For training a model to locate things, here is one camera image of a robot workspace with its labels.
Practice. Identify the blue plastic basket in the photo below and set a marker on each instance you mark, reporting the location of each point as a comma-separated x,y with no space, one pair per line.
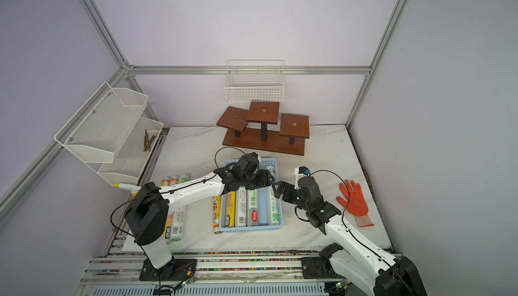
263,206

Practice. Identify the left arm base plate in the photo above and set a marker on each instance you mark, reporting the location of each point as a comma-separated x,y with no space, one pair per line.
176,270

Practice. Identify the yellow spray bottle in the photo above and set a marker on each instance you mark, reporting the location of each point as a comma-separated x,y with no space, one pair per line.
133,189

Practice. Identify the red work glove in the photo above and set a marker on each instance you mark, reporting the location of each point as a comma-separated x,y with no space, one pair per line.
352,199

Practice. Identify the clear wrap roll green label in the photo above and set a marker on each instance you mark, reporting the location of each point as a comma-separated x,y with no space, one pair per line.
273,207

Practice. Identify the brown wooden tiered stand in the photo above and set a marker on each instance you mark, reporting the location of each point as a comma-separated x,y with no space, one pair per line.
263,127

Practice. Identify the white wire wall basket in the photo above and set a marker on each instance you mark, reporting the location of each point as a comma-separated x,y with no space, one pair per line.
255,81

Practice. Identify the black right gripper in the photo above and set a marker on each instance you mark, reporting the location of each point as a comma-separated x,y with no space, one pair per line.
283,186

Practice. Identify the white mesh upper shelf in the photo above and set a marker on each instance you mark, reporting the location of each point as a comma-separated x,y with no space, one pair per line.
97,132

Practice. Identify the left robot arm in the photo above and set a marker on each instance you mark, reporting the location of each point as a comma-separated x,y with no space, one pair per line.
147,213

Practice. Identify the brown twigs in shelf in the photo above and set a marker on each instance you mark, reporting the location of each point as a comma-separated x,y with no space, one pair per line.
148,142

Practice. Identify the clear wrap roll red label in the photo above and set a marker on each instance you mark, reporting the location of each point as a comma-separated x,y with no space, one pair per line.
252,211

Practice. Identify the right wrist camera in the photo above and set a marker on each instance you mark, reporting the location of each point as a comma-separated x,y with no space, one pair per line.
300,173

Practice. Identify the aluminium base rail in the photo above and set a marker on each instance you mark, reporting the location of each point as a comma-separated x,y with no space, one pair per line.
220,267

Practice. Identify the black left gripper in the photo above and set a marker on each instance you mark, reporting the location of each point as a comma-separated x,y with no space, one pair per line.
264,179

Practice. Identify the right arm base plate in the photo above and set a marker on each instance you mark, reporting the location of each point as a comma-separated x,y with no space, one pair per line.
317,268

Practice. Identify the yellow plastic wrap roll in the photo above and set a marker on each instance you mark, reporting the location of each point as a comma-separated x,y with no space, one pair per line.
230,210

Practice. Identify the white mesh lower shelf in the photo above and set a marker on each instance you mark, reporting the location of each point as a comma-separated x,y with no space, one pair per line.
131,161

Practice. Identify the white mesh shelf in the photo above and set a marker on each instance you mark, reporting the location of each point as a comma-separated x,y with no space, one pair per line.
97,132
131,161

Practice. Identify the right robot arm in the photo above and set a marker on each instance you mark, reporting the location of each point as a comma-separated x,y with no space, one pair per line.
351,255

